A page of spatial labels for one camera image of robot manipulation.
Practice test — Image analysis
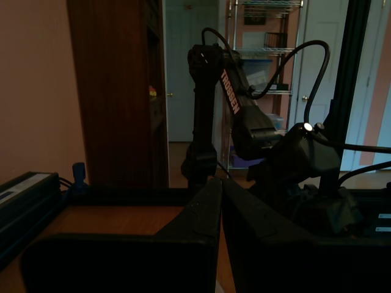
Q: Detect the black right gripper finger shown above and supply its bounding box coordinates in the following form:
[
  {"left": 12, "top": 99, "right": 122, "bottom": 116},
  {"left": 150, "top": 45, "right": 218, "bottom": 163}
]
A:
[
  {"left": 288, "top": 183, "right": 324, "bottom": 220},
  {"left": 323, "top": 187, "right": 364, "bottom": 235}
]

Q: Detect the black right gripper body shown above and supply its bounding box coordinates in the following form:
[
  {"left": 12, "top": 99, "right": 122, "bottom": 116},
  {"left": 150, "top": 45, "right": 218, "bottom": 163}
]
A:
[{"left": 247, "top": 134, "right": 320, "bottom": 196}]

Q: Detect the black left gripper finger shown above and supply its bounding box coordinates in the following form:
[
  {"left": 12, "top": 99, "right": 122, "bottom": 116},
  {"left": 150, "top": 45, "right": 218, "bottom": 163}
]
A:
[
  {"left": 222, "top": 179, "right": 391, "bottom": 293},
  {"left": 20, "top": 177, "right": 222, "bottom": 293}
]

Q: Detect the silver power supply box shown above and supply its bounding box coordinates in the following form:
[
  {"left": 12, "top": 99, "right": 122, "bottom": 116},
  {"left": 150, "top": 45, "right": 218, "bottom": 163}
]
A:
[{"left": 0, "top": 172, "right": 60, "bottom": 236}]

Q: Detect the purple bin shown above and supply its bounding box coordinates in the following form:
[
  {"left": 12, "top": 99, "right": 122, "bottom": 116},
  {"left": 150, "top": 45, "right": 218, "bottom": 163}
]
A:
[{"left": 230, "top": 152, "right": 259, "bottom": 170}]

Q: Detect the clear bin with blue lid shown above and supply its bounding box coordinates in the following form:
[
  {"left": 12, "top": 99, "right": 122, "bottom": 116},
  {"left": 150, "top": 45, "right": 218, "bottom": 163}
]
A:
[{"left": 244, "top": 59, "right": 274, "bottom": 85}]

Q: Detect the blue clamp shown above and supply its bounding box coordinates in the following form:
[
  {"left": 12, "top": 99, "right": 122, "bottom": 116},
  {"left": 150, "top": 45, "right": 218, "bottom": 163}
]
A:
[{"left": 71, "top": 161, "right": 90, "bottom": 192}]

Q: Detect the light blue door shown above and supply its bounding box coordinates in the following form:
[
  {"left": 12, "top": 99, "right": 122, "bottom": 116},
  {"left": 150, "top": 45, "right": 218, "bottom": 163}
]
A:
[{"left": 164, "top": 0, "right": 221, "bottom": 143}]

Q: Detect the white panel door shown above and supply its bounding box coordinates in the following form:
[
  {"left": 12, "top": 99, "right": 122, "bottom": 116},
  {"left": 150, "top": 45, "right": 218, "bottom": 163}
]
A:
[{"left": 294, "top": 0, "right": 391, "bottom": 173}]

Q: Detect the dark wooden cabinet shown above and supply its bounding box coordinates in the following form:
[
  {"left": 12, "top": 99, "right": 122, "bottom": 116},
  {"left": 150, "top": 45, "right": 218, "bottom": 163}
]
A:
[{"left": 67, "top": 0, "right": 170, "bottom": 190}]

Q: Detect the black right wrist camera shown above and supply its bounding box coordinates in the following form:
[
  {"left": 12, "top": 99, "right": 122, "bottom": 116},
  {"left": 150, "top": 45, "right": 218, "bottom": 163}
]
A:
[{"left": 285, "top": 121, "right": 342, "bottom": 179}]

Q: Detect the black looped camera cable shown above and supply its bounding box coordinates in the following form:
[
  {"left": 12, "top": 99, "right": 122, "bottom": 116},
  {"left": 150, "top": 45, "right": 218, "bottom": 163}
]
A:
[{"left": 244, "top": 40, "right": 331, "bottom": 125}]

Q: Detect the metal wire shelf rack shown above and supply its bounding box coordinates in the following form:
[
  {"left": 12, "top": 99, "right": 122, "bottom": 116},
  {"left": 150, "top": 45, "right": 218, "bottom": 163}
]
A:
[{"left": 226, "top": 0, "right": 304, "bottom": 170}]

